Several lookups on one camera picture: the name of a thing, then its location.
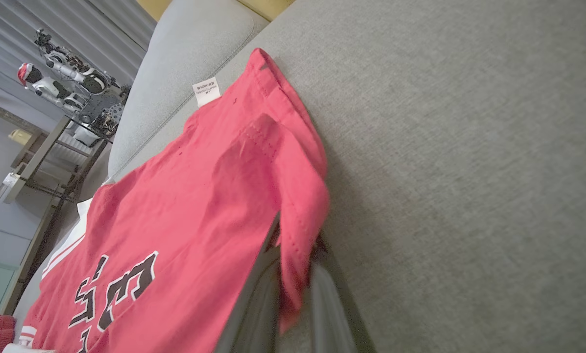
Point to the red white sports jersey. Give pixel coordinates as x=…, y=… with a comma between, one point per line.
x=175, y=196

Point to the grey pleated curtain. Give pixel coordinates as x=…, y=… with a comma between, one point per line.
x=9, y=29

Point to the wide yellow sofa back cushion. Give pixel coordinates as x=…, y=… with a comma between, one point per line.
x=268, y=7

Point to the small grey sofa seat cushion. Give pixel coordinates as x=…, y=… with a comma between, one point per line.
x=190, y=39

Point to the dark metal frame table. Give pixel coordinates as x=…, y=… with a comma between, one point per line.
x=38, y=157

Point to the large grey sofa seat cushion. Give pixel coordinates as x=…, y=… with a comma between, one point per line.
x=469, y=171

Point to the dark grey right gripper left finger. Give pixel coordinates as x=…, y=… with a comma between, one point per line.
x=254, y=314

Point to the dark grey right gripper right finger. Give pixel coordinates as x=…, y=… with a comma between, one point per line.
x=332, y=314

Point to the narrow yellow sofa back cushion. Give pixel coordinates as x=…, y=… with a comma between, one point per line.
x=153, y=7

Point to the white grey background robot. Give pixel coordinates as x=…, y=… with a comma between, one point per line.
x=92, y=81

